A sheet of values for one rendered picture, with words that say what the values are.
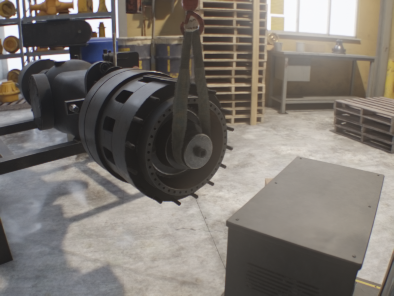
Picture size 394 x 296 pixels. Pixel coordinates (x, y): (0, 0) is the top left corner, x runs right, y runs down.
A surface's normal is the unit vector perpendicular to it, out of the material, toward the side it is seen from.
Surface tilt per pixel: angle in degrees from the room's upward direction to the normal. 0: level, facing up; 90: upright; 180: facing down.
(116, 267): 0
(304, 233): 0
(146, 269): 0
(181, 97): 92
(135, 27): 90
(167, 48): 90
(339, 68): 90
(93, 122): 73
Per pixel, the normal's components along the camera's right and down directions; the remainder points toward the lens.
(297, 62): 0.20, 0.33
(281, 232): 0.00, -0.94
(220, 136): -0.79, 0.25
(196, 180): -0.24, -0.84
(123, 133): -0.75, -0.11
